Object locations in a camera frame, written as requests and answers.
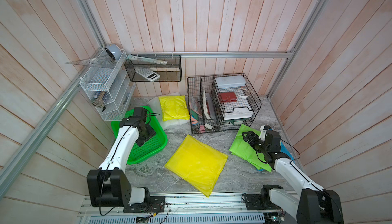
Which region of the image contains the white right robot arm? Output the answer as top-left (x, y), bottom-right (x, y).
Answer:
top-left (242, 127), bottom-right (344, 224)

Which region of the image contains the black wire desk organizer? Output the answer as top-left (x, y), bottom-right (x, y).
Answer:
top-left (187, 73), bottom-right (262, 134)

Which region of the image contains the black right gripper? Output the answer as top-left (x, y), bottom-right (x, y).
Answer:
top-left (242, 131), bottom-right (269, 155)

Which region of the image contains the white wire mesh shelf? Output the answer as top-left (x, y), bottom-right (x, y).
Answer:
top-left (80, 49), bottom-right (135, 122)

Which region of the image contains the white calculator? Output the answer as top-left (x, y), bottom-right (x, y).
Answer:
top-left (135, 69), bottom-right (160, 82)

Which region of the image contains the red wallet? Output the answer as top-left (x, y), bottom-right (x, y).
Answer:
top-left (218, 91), bottom-right (237, 103)

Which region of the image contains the grey tape roll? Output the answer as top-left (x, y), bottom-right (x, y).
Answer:
top-left (105, 44), bottom-right (122, 61)

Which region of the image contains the green plastic perforated basket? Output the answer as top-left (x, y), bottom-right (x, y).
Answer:
top-left (105, 106), bottom-right (168, 170)

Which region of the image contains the white plastic pencil case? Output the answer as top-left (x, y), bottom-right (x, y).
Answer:
top-left (215, 75), bottom-right (246, 89)

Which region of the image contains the blue folded raincoat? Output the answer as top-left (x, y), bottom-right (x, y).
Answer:
top-left (256, 141), bottom-right (293, 172)

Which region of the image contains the white folded raincoat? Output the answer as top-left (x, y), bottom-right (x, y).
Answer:
top-left (148, 92), bottom-right (190, 130)

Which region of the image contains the clear plastic triangle ruler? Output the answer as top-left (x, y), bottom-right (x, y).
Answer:
top-left (66, 56), bottom-right (117, 69)

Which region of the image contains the light green folded raincoat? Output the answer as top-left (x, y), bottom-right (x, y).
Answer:
top-left (229, 124), bottom-right (272, 172)

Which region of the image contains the black wire wall basket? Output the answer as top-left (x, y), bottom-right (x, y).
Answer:
top-left (124, 54), bottom-right (182, 82)

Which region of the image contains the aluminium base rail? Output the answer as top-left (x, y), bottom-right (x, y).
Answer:
top-left (77, 192), bottom-right (296, 224)

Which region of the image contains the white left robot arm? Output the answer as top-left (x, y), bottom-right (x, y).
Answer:
top-left (87, 107), bottom-right (165, 217)

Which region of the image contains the neon yellow raincoat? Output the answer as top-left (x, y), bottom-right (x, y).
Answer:
top-left (159, 95), bottom-right (190, 122)

